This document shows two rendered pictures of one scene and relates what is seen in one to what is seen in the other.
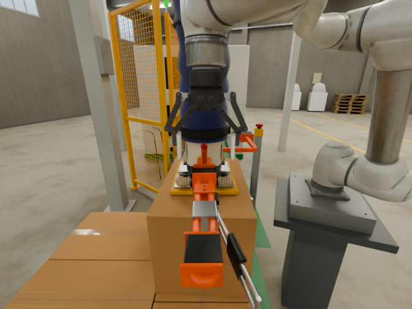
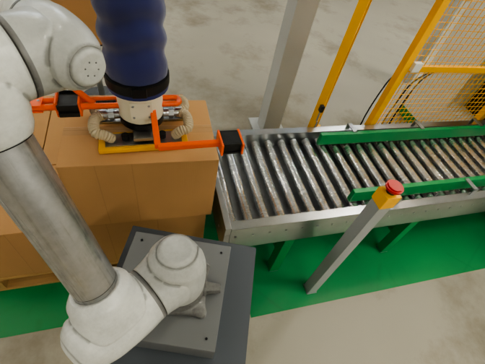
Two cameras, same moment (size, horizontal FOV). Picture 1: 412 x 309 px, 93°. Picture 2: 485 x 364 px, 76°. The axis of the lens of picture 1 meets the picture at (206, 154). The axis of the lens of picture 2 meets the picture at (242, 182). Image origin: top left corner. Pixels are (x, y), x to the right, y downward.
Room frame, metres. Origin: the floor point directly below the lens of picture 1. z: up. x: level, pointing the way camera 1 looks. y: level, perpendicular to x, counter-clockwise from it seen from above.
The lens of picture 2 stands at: (0.91, -1.05, 1.86)
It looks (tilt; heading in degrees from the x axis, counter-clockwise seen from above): 49 degrees down; 65
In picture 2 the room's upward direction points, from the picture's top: 14 degrees clockwise
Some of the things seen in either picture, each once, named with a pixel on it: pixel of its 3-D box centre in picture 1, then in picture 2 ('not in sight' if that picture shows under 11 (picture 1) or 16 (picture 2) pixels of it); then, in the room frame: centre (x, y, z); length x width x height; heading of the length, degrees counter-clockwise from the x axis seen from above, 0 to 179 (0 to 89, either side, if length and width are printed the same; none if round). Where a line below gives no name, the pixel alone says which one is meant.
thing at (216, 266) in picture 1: (202, 257); not in sight; (0.29, 0.01, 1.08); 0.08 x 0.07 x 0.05; 1
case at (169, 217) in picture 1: (205, 212); (145, 161); (0.88, 0.01, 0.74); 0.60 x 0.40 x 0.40; 178
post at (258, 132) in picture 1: (254, 176); (341, 251); (1.80, -0.49, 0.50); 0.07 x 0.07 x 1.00; 89
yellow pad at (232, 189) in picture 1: (223, 172); (144, 138); (0.89, -0.09, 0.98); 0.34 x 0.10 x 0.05; 1
